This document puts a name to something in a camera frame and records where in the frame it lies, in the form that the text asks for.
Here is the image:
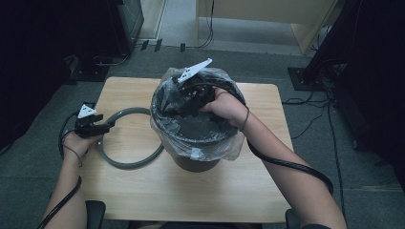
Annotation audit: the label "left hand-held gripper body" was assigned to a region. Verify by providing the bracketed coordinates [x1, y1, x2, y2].
[75, 104, 98, 138]

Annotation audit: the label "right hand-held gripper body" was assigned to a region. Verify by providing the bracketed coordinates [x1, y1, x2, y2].
[171, 57, 218, 117]

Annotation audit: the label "grey plastic ring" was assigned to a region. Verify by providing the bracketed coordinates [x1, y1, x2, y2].
[96, 107, 165, 170]

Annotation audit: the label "clear plastic bag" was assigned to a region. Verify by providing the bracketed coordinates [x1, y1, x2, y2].
[149, 66, 246, 162]

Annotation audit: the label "black ribbed trash bin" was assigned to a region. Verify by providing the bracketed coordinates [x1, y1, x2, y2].
[150, 74, 243, 174]

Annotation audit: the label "person's left hand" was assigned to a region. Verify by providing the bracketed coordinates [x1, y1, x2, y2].
[62, 131, 103, 160]

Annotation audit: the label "person's right hand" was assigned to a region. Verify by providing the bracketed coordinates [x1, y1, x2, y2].
[200, 89, 250, 128]

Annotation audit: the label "thin wrist band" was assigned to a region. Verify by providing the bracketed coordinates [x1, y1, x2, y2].
[240, 106, 251, 132]
[62, 144, 84, 169]

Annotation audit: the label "dark curtain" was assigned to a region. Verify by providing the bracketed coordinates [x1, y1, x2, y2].
[0, 0, 120, 151]
[330, 0, 405, 192]

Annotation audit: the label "black cabinet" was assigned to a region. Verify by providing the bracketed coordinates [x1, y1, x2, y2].
[108, 0, 145, 56]

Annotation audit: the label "beige wooden cabinet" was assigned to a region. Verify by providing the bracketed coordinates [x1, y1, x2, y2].
[194, 0, 339, 55]

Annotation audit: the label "black metal stand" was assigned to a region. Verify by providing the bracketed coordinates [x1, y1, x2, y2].
[304, 0, 364, 84]

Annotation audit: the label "black stand base plate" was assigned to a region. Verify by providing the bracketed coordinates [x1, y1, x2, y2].
[288, 67, 326, 92]
[69, 63, 110, 83]

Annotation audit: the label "hanging black cables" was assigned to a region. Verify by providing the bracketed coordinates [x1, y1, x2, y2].
[195, 0, 215, 50]

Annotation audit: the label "right hand-held gripper cable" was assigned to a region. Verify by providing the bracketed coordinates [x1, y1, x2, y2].
[187, 81, 334, 196]

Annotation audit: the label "black floor cables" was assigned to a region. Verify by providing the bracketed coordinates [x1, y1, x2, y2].
[281, 63, 348, 220]

